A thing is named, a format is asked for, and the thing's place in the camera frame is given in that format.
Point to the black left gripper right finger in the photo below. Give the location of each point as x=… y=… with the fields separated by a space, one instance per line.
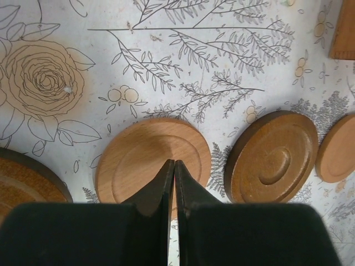
x=200 y=219

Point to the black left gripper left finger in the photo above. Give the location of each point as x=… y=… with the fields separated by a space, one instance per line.
x=148 y=231

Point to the light wooden coaster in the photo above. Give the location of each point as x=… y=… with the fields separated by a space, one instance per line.
x=335 y=159
x=134 y=157

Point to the dark brown coaster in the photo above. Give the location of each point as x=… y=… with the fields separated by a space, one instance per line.
x=23 y=179
x=272 y=159

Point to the orange wooden compartment box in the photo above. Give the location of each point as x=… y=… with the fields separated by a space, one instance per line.
x=342 y=46

